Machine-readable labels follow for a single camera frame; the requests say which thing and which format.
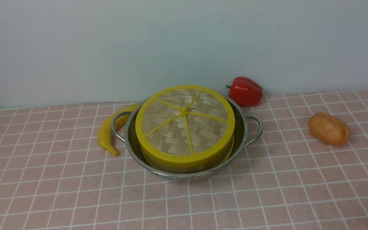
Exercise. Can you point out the yellow rimmed bamboo steamer lid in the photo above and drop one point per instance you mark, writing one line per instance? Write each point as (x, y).
(184, 110)

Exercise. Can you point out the yellow rimmed bamboo steamer basket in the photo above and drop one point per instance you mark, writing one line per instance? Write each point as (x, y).
(183, 156)

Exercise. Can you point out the stainless steel pot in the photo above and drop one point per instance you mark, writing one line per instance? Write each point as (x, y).
(122, 127)

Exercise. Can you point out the red bell pepper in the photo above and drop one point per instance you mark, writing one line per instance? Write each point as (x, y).
(245, 92)

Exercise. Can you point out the yellow chili pepper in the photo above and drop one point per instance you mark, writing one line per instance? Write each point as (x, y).
(104, 135)

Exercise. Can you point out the orange potato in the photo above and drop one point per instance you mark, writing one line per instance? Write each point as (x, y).
(329, 129)

